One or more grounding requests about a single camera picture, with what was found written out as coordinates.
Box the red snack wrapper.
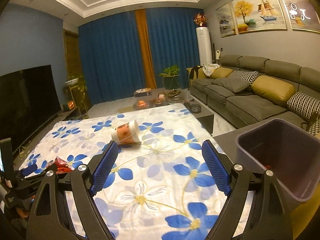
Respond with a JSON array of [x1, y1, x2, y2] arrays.
[[54, 157, 72, 174]]

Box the grey plastic trash bin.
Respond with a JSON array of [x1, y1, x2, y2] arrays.
[[236, 119, 319, 204]]

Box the black television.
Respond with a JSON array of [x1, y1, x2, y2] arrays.
[[0, 65, 61, 152]]

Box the tv cabinet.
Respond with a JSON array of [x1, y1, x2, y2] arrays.
[[14, 107, 81, 169]]

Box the plant on stand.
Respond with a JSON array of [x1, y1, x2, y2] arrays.
[[64, 72, 88, 114]]

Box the houndstooth cushion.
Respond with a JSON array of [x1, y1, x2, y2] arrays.
[[306, 112, 320, 136]]

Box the floral blue white tablecloth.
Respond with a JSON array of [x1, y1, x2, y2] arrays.
[[22, 104, 226, 239]]

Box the patterned cushion near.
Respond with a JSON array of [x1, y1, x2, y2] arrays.
[[287, 92, 320, 121]]

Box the patterned cushion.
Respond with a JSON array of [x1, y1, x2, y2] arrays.
[[287, 92, 320, 121], [228, 70, 259, 85]]

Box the mustard cushion middle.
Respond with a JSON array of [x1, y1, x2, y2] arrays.
[[251, 75, 295, 107]]

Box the mustard cushion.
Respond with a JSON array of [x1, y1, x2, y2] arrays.
[[210, 67, 233, 79], [251, 75, 295, 107]]

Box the grey sectional sofa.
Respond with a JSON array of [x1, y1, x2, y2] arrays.
[[189, 55, 319, 131]]

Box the box on coffee table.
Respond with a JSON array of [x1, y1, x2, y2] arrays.
[[134, 88, 152, 98]]

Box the blue curtain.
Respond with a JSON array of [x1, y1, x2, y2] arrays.
[[79, 7, 204, 104]]

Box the grey cushion on seat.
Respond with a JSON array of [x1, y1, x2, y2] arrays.
[[212, 77, 250, 93]]

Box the patterned cushion far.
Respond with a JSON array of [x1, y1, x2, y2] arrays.
[[228, 70, 259, 85]]

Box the orange curtain strip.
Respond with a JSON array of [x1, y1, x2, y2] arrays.
[[135, 9, 157, 89]]

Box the mustard cushion far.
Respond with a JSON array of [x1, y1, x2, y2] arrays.
[[210, 67, 233, 79]]

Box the white cloth on sofa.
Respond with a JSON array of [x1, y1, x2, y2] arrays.
[[202, 63, 221, 77]]

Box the potted green plant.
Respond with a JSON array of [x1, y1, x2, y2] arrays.
[[159, 65, 180, 90]]

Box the left landscape painting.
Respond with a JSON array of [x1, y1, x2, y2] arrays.
[[216, 3, 236, 37]]

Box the white standing air conditioner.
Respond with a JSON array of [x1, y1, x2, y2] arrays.
[[196, 27, 213, 66]]

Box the right purple painting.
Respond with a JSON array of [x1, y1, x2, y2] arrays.
[[282, 0, 319, 33]]

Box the sailboat tree painting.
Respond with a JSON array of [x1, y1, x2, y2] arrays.
[[232, 0, 287, 34]]

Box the flower decoration on conditioner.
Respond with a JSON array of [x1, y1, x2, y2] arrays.
[[194, 13, 207, 27]]

